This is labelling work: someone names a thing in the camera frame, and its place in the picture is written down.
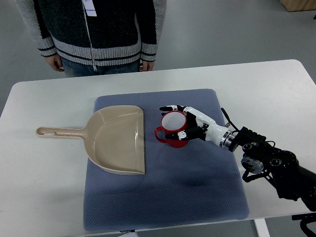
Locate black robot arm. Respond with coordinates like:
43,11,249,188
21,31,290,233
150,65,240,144
224,127,316,237

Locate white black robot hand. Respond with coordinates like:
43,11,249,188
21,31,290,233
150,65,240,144
159,105,235,148

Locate person in striped cardigan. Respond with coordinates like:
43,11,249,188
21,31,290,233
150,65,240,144
16,0,167,77

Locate blue grey mat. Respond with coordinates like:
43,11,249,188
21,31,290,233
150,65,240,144
83,89,249,232

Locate red cup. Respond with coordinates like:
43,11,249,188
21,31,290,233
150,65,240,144
154,111,188,148

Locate beige plastic dustpan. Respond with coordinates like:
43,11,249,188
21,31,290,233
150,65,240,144
36,105,145,175

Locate person's right hand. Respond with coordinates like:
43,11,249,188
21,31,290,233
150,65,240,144
44,54,64,72

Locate white table leg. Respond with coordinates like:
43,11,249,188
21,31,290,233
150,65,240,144
253,218,270,237

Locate wooden box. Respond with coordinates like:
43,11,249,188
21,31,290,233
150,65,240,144
280,0,316,12

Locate person's left hand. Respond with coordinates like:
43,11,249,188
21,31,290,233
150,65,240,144
139,61,155,72

